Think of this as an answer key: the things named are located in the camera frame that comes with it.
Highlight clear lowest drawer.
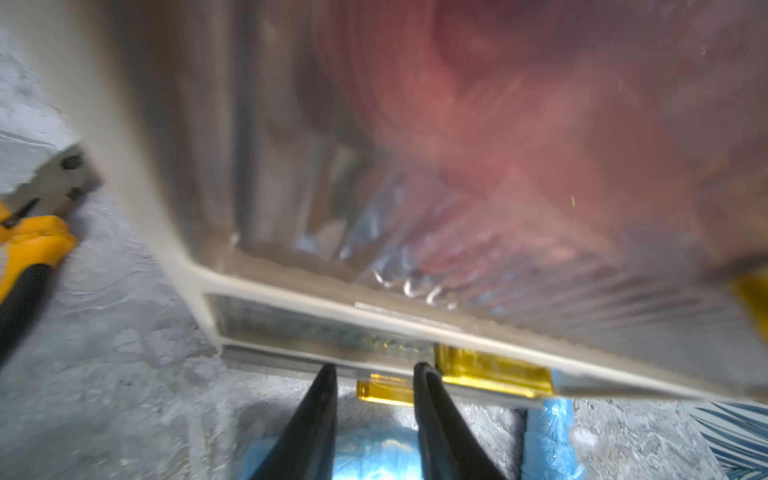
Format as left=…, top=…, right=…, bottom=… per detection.
left=221, top=346, right=542, bottom=409

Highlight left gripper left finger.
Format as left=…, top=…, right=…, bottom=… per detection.
left=250, top=364, right=338, bottom=480

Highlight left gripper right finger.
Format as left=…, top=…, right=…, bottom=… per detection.
left=413, top=362, right=504, bottom=480

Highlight blue roll top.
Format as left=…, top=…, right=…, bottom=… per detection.
left=234, top=425, right=423, bottom=479

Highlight blue roll middle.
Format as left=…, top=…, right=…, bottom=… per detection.
left=521, top=398, right=586, bottom=480

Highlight clear bottom drawer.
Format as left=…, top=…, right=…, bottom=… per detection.
left=208, top=294, right=555, bottom=398

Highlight yellow black pliers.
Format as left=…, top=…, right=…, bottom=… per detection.
left=1, top=143, right=101, bottom=363

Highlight blue roll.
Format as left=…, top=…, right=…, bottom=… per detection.
left=234, top=425, right=423, bottom=479
left=521, top=398, right=586, bottom=480

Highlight beige drawer organizer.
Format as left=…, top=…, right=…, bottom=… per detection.
left=1, top=1, right=767, bottom=400

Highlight clear top drawer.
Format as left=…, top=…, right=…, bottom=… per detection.
left=204, top=1, right=767, bottom=389

